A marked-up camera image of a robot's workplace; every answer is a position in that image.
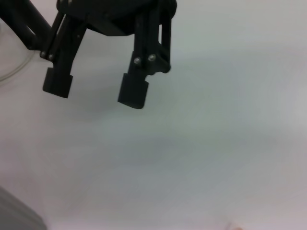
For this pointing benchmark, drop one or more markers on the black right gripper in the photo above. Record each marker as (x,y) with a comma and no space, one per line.
(115,14)

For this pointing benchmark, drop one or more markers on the grey-green perforated storage basket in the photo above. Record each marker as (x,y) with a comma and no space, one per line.
(14,210)

